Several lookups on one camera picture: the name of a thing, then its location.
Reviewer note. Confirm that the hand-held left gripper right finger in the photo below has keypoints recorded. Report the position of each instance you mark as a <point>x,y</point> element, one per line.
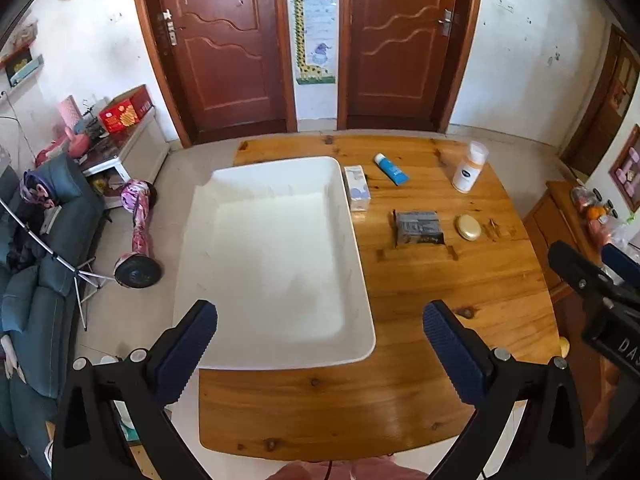
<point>455,355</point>

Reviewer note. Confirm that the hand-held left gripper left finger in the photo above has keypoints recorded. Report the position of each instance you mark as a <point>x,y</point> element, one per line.
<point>185,355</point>

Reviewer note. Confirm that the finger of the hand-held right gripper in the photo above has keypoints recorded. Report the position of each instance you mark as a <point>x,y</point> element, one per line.
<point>622,267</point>
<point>575,270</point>

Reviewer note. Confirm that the gold compact mirror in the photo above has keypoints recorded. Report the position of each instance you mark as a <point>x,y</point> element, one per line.
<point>468,227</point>

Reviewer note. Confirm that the white plastic tray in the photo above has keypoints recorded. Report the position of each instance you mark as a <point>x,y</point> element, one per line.
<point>275,260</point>

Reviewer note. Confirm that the grey printed packet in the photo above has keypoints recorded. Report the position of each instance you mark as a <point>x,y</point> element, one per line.
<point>419,229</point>

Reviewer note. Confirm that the white orange lotion bottle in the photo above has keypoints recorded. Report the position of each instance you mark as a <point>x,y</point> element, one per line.
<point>467,172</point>

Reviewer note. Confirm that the white purple carton box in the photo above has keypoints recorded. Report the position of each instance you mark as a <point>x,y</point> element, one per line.
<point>357,190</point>

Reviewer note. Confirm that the blue cream tube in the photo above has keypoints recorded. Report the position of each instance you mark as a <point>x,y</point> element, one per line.
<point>392,170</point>

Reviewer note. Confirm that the wooden desktop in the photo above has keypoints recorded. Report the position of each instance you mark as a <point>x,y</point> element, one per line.
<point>425,285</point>

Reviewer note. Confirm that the brown wooden side cabinet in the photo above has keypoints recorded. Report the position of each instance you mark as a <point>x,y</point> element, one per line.
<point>545,230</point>

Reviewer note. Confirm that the tripod music stand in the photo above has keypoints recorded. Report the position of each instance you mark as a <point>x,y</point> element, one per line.
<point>80,280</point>

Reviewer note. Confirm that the pink patterned hoverboard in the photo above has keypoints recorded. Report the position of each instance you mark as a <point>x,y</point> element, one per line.
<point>140,225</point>

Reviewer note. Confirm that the blue fabric sofa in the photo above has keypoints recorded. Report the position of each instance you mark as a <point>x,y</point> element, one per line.
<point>35,320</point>

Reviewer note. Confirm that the dark brown side door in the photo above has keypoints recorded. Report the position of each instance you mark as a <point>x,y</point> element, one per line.
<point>605,110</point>

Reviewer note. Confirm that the person's legs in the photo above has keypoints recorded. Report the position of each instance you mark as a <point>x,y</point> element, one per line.
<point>310,471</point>

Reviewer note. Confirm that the dark clothing pile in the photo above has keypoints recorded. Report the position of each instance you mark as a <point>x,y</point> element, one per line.
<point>22,245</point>

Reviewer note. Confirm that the white low cabinet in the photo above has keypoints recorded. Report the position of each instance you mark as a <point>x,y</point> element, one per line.
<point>140,152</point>

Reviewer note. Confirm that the purple patterned cloth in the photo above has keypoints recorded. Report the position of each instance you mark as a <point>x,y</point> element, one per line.
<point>37,187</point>

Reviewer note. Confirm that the pink flamingo toy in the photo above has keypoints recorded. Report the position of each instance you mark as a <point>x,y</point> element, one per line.
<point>75,146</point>

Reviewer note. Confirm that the red gift box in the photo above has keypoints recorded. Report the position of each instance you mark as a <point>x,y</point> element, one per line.
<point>122,112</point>

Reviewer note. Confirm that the pink quilted box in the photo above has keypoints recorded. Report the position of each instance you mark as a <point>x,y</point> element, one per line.
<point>69,112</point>

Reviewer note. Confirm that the brown wooden door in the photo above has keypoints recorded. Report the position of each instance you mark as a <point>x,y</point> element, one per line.
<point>225,60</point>
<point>400,50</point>

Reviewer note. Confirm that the giraffe height chart poster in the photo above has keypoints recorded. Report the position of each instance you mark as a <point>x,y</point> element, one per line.
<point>312,35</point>

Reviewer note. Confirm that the framed wall picture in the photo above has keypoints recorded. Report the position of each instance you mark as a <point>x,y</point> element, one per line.
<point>627,170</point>

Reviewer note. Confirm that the white wall socket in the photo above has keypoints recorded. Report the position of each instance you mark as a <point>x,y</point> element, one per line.
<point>506,4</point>

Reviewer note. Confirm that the wall shelf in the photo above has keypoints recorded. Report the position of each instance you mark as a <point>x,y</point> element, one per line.
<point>22,67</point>

